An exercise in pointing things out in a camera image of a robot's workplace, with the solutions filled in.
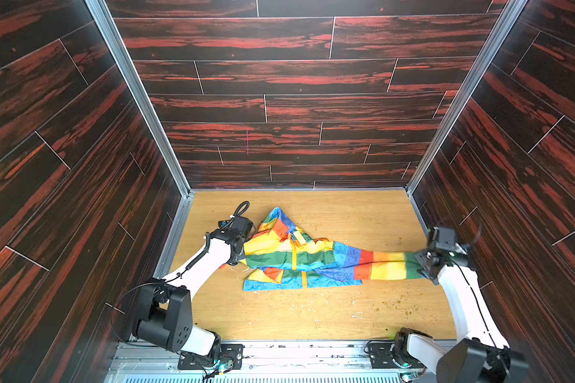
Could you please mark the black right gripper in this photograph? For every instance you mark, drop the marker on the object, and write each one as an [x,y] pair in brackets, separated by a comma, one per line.
[425,261]

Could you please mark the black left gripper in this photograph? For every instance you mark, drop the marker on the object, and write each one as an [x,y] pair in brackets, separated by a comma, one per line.
[243,256]

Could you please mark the rainbow striped zip jacket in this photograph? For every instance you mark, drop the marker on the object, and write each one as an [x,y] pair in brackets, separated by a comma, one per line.
[282,256]

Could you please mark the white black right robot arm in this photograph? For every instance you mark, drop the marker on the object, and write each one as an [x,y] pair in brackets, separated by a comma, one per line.
[481,354]

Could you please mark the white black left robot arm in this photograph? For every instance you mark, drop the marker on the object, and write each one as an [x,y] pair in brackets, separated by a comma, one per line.
[162,314]

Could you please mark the aluminium frame rail left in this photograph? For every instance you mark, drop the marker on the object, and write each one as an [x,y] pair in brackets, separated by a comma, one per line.
[176,231]

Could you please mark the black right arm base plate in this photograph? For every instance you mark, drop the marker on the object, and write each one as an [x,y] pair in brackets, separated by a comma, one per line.
[381,355]

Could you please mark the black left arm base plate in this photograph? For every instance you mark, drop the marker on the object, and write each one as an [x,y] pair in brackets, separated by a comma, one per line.
[222,358]

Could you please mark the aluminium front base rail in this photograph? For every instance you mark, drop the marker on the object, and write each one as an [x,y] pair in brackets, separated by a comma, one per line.
[265,361]

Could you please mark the aluminium frame post right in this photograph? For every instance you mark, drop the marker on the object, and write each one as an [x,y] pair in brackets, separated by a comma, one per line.
[491,46]

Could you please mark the aluminium frame post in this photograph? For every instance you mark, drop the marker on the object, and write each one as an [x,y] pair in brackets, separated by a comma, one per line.
[491,46]
[115,43]

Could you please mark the aluminium frame post left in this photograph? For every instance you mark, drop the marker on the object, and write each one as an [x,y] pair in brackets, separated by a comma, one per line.
[115,43]

